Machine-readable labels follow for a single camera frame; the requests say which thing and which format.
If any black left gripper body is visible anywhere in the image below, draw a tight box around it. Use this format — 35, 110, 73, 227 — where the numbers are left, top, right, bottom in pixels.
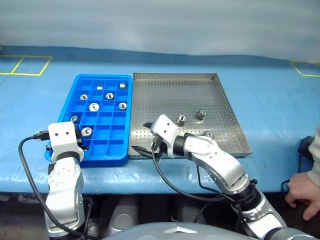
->
74, 126, 83, 146

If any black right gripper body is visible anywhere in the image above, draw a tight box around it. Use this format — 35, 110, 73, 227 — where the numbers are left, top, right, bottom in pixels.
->
150, 134, 168, 159

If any blue compartment plastic tray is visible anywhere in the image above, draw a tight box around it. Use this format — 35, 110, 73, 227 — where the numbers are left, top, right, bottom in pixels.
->
44, 73, 133, 168

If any perforated steel tray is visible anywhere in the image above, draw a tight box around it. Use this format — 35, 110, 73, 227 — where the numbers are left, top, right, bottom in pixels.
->
127, 72, 253, 160

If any bystander bare hand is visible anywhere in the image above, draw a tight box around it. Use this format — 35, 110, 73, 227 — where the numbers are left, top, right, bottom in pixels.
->
284, 171, 320, 222

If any grey robot torso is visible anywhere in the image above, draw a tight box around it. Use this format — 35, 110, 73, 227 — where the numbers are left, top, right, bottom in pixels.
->
100, 221, 254, 240

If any blue plastic table cover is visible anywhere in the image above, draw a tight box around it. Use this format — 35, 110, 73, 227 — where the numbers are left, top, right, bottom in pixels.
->
0, 45, 320, 196

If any black power adapter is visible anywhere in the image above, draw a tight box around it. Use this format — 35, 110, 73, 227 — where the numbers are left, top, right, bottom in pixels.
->
297, 135, 314, 162

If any bystander beige sleeve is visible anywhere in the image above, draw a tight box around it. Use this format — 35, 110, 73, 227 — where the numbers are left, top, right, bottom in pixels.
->
306, 125, 320, 188

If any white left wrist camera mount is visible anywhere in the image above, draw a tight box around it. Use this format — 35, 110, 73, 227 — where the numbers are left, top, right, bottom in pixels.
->
47, 121, 85, 162

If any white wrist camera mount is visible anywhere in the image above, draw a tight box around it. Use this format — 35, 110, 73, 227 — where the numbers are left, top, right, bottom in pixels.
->
47, 121, 85, 162
150, 114, 187, 159

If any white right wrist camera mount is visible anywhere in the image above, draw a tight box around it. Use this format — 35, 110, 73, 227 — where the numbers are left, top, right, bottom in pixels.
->
150, 114, 187, 159

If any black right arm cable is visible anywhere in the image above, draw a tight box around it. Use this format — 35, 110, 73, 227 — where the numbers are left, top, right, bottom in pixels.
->
150, 141, 258, 226

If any black adapter cable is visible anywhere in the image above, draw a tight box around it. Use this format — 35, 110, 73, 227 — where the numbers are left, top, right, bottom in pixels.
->
280, 152, 304, 193

